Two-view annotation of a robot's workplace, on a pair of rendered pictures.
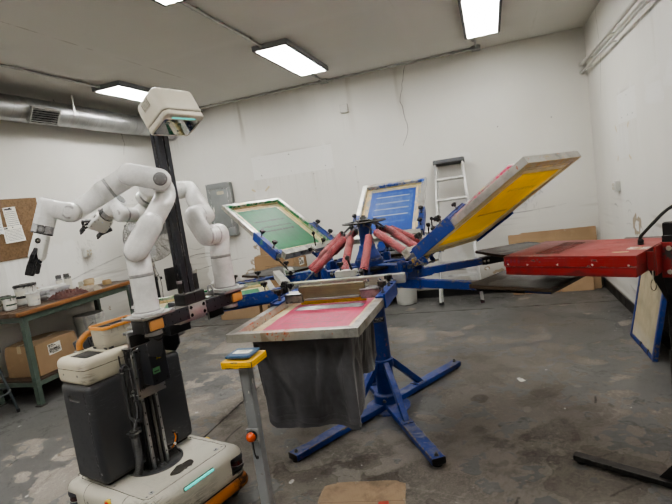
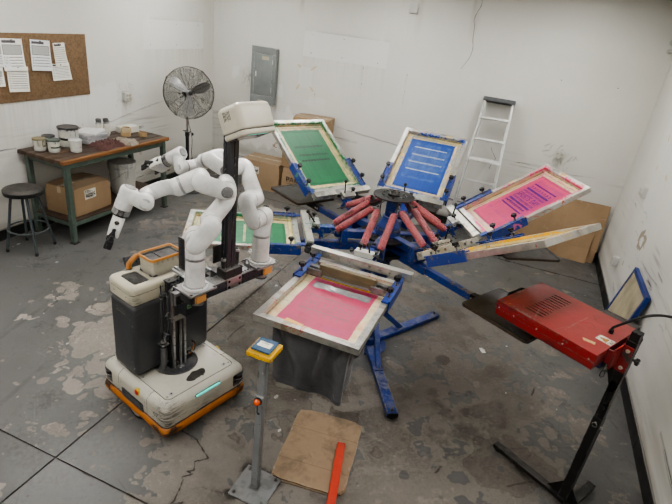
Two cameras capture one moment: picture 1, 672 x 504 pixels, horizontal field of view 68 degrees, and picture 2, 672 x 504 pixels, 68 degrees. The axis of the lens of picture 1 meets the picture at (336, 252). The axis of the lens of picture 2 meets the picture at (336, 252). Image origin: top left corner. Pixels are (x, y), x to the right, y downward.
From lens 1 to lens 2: 0.91 m
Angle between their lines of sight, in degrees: 19
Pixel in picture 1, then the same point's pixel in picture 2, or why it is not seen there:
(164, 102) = (244, 121)
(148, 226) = (209, 230)
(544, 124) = (608, 93)
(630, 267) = (589, 361)
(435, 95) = (512, 25)
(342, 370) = (337, 364)
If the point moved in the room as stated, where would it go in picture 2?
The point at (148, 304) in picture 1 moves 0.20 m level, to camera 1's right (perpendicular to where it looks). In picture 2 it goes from (197, 283) to (238, 288)
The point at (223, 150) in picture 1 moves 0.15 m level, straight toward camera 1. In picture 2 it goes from (278, 12) to (278, 12)
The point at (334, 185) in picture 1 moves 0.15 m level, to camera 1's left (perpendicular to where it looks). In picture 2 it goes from (380, 87) to (369, 85)
